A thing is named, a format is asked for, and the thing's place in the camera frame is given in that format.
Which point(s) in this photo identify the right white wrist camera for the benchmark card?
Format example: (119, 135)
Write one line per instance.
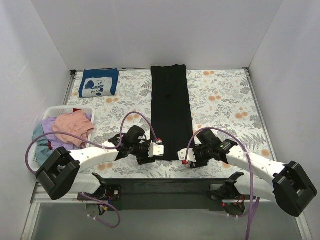
(186, 156)

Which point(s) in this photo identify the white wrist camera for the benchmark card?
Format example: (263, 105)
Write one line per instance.
(186, 156)
(156, 149)

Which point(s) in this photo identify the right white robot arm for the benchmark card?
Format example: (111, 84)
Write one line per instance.
(286, 184)

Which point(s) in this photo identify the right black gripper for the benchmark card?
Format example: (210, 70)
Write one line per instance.
(196, 156)

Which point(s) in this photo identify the pink t shirt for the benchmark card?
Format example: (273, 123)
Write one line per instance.
(75, 123)

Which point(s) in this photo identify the floral table cloth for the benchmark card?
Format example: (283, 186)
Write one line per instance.
(218, 98)

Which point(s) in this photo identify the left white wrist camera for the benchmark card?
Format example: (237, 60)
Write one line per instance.
(156, 149)

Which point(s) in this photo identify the white laundry basket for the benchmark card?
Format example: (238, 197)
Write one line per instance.
(55, 112)

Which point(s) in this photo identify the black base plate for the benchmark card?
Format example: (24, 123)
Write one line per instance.
(161, 193)

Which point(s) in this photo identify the black t shirt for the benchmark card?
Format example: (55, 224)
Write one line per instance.
(171, 116)

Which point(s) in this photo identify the light blue t shirt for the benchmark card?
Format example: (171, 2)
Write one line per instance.
(42, 150)

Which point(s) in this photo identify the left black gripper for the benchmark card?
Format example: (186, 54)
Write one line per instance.
(145, 153)

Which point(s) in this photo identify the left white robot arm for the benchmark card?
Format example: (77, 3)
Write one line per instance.
(62, 173)

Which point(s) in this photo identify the lilac t shirt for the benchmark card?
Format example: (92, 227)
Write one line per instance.
(47, 126)

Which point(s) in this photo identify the folded blue printed t shirt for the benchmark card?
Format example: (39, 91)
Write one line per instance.
(99, 83)

